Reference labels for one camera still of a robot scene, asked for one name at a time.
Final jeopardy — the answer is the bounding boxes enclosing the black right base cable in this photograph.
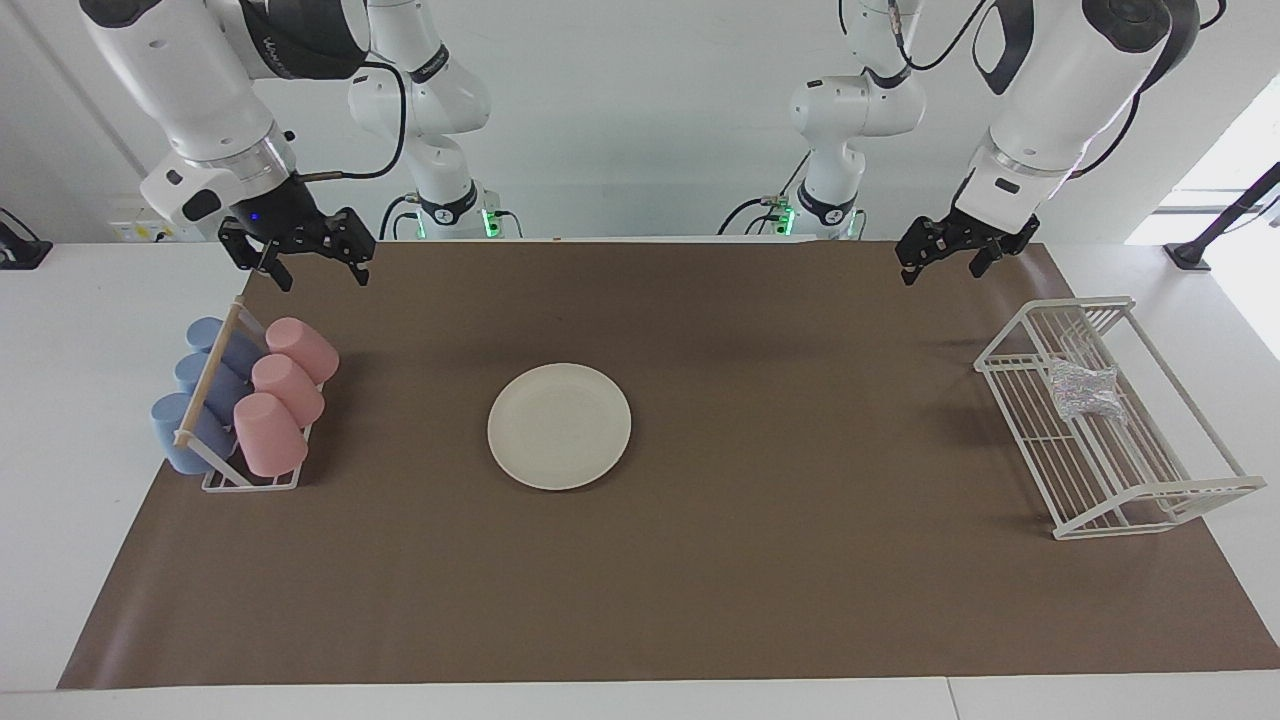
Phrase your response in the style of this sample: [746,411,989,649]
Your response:
[378,194,423,241]

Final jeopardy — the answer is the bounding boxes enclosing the black base cable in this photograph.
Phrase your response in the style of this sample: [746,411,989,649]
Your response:
[716,150,813,238]
[378,194,423,241]

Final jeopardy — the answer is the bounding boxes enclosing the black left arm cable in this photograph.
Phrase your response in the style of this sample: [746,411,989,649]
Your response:
[890,0,1231,182]

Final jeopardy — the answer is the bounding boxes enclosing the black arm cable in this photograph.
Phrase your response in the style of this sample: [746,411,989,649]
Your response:
[298,62,410,184]
[890,0,1231,182]

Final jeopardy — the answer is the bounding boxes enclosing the pink plastic cup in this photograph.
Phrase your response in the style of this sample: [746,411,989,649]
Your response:
[233,392,309,478]
[251,354,326,428]
[265,317,340,384]

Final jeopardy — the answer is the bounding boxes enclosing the black left base cable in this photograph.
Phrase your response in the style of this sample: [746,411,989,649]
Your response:
[716,150,813,238]

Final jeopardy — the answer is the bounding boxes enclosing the blue plastic cup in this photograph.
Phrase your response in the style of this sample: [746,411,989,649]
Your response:
[175,352,251,421]
[151,392,239,475]
[186,317,266,376]

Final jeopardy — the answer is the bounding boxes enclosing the small black clamp stand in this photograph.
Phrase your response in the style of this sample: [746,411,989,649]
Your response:
[0,207,53,270]

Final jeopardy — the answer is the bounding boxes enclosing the cream round plate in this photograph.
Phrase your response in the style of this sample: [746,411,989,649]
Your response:
[487,362,633,492]

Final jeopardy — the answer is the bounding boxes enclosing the white wire dish rack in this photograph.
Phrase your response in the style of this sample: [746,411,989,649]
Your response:
[973,295,1268,541]

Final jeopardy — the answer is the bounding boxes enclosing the brown table mat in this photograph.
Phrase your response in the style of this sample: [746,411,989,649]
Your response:
[57,240,1280,691]

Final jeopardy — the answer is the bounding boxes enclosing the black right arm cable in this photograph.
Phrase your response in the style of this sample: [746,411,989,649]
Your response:
[298,62,410,184]

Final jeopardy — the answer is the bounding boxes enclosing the long black pole stand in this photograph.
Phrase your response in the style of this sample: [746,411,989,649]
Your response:
[1163,160,1280,272]

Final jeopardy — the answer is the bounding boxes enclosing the wooden-handled cup rack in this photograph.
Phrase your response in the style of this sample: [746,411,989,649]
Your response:
[173,296,326,493]

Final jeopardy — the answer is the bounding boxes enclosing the white wall power outlet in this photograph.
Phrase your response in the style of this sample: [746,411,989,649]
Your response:
[108,196,166,244]

